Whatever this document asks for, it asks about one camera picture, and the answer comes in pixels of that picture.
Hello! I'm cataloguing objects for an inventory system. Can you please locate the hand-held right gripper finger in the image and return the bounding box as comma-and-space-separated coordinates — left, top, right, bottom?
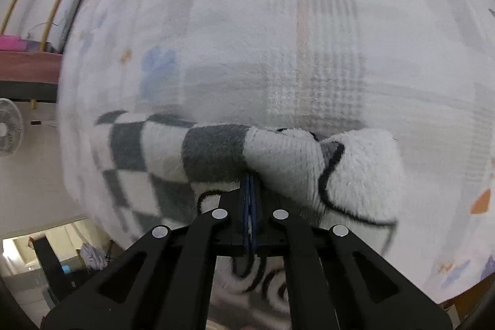
41, 171, 252, 330
251, 174, 453, 330

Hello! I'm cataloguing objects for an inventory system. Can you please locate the grey white checkered garment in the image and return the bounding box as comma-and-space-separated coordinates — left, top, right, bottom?
91, 111, 407, 330

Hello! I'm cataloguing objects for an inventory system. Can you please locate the bed with floral sheet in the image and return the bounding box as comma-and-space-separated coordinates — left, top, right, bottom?
56, 0, 495, 305

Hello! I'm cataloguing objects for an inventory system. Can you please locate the black stand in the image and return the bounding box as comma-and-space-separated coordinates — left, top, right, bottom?
33, 235, 78, 302

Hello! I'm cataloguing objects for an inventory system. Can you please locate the white standing fan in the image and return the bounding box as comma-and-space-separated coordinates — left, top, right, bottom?
0, 98, 24, 157

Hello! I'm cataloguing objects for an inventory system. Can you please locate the dark red shelf board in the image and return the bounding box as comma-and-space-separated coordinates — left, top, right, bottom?
0, 49, 64, 101

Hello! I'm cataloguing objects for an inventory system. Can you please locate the pink cloth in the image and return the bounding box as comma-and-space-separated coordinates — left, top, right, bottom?
0, 35, 47, 52

